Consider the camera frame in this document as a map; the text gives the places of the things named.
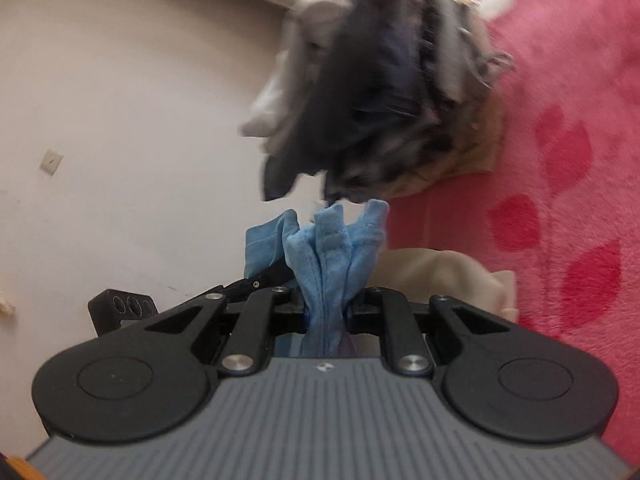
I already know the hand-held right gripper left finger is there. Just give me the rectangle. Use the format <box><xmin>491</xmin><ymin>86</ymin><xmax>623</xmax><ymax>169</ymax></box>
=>
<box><xmin>145</xmin><ymin>285</ymin><xmax>307</xmax><ymax>377</ymax></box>

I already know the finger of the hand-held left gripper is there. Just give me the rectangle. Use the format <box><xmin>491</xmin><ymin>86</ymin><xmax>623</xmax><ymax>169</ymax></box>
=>
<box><xmin>221</xmin><ymin>259</ymin><xmax>297</xmax><ymax>304</ymax></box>

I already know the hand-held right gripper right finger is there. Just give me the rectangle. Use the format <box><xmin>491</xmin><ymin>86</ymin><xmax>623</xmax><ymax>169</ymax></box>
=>
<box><xmin>344</xmin><ymin>286</ymin><xmax>511</xmax><ymax>377</ymax></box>

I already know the light blue shirt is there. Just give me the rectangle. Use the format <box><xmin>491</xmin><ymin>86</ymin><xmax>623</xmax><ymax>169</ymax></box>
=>
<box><xmin>245</xmin><ymin>199</ymin><xmax>391</xmax><ymax>359</ymax></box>

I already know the pile of folded dark clothes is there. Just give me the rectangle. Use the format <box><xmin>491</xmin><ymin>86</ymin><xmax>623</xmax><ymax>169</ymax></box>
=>
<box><xmin>238</xmin><ymin>0</ymin><xmax>517</xmax><ymax>204</ymax></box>

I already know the beige folded garment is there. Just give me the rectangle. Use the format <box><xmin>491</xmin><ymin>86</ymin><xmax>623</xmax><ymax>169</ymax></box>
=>
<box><xmin>372</xmin><ymin>247</ymin><xmax>519</xmax><ymax>324</ymax></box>

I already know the pink floral blanket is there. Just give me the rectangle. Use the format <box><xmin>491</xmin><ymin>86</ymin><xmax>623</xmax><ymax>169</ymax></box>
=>
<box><xmin>385</xmin><ymin>0</ymin><xmax>640</xmax><ymax>461</ymax></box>

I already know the wall socket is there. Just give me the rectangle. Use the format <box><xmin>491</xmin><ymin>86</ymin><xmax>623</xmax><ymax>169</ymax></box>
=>
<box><xmin>39</xmin><ymin>149</ymin><xmax>64</xmax><ymax>177</ymax></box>

